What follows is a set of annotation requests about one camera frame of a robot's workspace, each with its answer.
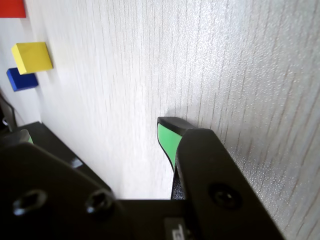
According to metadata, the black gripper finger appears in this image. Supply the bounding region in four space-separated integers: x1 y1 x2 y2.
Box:
0 129 141 240

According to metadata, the blue cube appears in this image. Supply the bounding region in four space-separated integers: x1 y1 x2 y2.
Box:
6 67 39 92

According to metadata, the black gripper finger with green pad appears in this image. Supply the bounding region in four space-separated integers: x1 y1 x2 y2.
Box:
156 116 288 240

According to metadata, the red cube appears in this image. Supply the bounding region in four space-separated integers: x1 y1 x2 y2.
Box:
0 0 27 19

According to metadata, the yellow cube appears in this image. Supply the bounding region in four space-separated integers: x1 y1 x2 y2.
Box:
11 41 54 75

